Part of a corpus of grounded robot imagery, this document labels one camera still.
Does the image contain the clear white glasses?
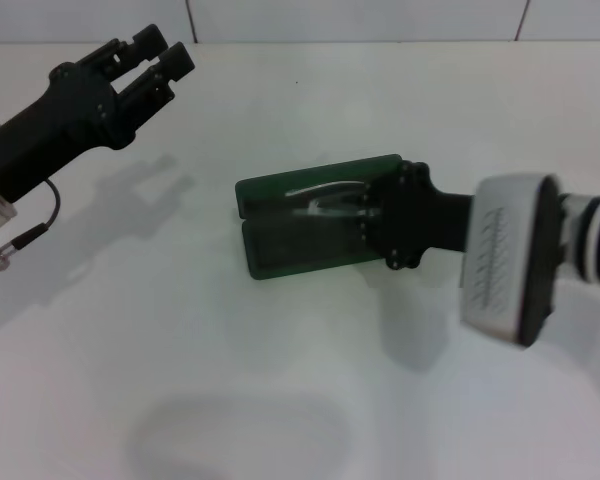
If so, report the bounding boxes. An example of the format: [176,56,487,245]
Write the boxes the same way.
[283,179,381,222]

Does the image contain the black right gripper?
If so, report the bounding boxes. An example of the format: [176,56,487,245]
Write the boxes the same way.
[349,160,477,272]

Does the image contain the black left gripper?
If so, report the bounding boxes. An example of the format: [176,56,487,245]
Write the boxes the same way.
[0,23,197,204]

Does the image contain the black left arm connector cable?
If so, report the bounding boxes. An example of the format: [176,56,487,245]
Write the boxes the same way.
[0,178,62,272]

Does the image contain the green glasses case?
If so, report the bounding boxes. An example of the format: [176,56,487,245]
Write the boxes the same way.
[234,153,404,282]

